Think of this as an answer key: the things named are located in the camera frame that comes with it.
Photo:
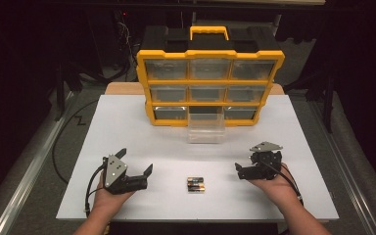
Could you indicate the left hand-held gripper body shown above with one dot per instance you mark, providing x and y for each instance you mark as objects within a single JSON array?
[{"x": 114, "y": 171}]

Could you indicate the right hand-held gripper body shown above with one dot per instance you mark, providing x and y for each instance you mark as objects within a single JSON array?
[{"x": 269, "y": 160}]

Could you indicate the clear plastic drawer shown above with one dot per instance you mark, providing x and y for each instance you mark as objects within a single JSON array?
[{"x": 205, "y": 133}]

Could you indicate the yellow black drawer organizer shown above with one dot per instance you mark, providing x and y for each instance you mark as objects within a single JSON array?
[{"x": 209, "y": 54}]

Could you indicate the person's left hand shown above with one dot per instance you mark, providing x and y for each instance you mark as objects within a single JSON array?
[{"x": 107, "y": 202}]

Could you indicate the person's right hand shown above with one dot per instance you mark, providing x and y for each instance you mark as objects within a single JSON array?
[{"x": 282, "y": 191}]

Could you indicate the black metal stand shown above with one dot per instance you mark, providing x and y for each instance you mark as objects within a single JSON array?
[
  {"x": 59, "y": 98},
  {"x": 329, "y": 107}
]

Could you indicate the grid of clear drawers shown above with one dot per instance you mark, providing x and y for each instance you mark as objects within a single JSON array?
[{"x": 166, "y": 69}]

